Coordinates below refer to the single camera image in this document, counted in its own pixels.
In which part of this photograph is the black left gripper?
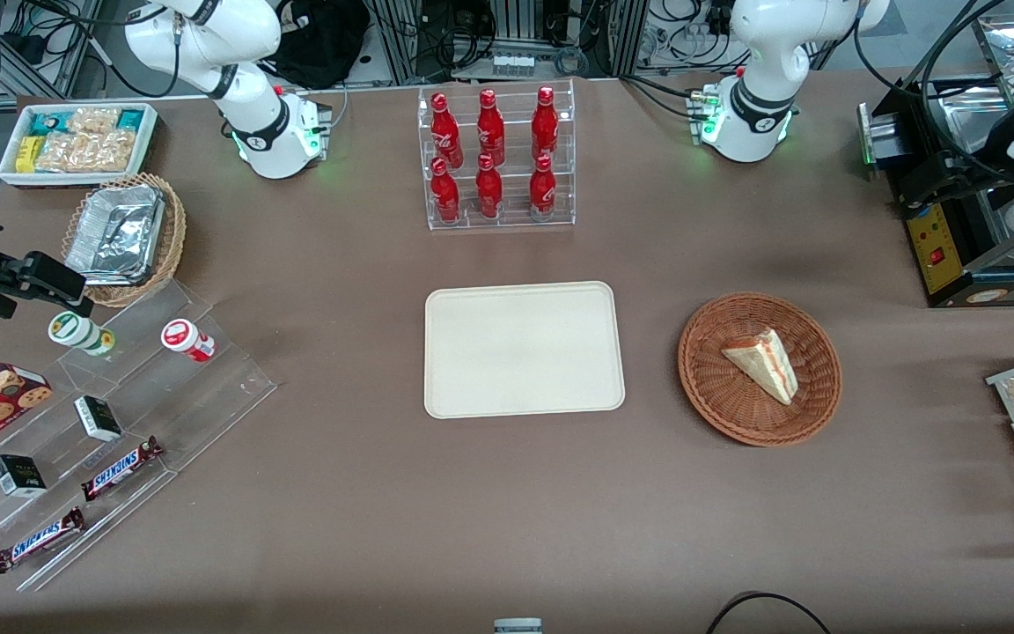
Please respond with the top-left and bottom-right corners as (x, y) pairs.
(899, 132), (1014, 210)

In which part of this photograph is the triangular sandwich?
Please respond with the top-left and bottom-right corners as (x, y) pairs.
(721, 328), (800, 406)

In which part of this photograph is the oval tan wicker basket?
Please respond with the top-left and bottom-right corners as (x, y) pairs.
(61, 173), (187, 309)

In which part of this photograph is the round brown wicker basket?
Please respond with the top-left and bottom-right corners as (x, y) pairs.
(678, 292), (843, 447)

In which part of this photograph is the cream rectangular tray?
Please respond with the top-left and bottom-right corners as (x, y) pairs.
(424, 281), (627, 420)

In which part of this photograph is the green-lid white cup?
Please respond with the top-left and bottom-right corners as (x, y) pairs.
(48, 311), (117, 358)

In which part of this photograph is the black sealing machine yellow panel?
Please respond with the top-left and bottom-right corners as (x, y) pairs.
(857, 77), (1014, 309)

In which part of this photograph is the aluminium foil container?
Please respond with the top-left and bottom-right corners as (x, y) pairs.
(65, 184), (166, 287)

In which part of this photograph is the white snack bin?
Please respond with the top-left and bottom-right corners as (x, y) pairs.
(0, 102), (160, 190)

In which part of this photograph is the small black box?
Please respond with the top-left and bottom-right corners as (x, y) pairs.
(74, 395), (123, 443)
(0, 454), (48, 498)

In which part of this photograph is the clear bag of crackers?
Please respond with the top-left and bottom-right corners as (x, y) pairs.
(67, 107), (121, 136)
(35, 130), (136, 173)

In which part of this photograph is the red-lid white cup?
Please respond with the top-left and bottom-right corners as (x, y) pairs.
(161, 319), (217, 364)

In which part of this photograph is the brown Snickers bar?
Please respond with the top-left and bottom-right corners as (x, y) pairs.
(0, 507), (86, 574)
(81, 436), (165, 502)

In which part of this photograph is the clear acrylic stepped display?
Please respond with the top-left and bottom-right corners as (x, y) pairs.
(0, 280), (277, 593)

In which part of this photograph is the black bag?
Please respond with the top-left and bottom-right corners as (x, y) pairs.
(262, 0), (372, 90)

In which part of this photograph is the red cola bottle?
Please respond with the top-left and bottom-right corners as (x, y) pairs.
(430, 158), (461, 224)
(475, 154), (503, 219)
(529, 155), (557, 221)
(430, 92), (464, 168)
(532, 86), (559, 161)
(477, 88), (506, 166)

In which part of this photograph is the clear acrylic bottle rack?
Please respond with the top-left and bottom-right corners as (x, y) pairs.
(417, 79), (577, 232)

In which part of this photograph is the black cable loop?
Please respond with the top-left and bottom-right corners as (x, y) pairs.
(705, 592), (834, 634)

